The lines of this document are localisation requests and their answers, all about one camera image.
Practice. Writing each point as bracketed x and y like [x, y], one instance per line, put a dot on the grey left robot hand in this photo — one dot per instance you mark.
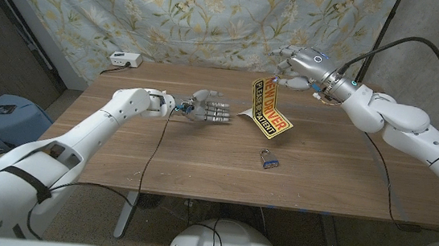
[208, 110]

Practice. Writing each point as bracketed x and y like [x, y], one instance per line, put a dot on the yellow new driver bumper sticker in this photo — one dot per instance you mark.
[271, 112]

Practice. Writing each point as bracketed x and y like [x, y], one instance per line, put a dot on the white power strip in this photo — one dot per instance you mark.
[124, 59]

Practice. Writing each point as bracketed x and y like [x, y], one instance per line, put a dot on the grey table leg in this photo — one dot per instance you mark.
[126, 215]
[331, 240]

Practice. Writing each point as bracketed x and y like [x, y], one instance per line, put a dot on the black backdrop stand pole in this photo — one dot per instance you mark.
[374, 41]

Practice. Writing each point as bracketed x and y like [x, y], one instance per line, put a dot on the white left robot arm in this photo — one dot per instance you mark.
[59, 156]

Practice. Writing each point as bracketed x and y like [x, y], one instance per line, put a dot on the blue plastic bin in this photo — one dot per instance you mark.
[5, 126]

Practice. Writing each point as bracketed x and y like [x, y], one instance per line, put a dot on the white sticker release liner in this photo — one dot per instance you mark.
[245, 113]

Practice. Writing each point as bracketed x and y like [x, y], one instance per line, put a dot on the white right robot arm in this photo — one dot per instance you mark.
[405, 124]

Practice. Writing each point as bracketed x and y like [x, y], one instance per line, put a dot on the silver blue padlock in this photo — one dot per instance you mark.
[268, 162]

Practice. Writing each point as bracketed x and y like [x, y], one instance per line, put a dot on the floral print backdrop cloth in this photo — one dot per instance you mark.
[213, 21]

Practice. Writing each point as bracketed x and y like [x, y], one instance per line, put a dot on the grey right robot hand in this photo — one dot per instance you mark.
[313, 67]

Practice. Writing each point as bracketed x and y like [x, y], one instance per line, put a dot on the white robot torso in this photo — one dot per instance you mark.
[228, 241]

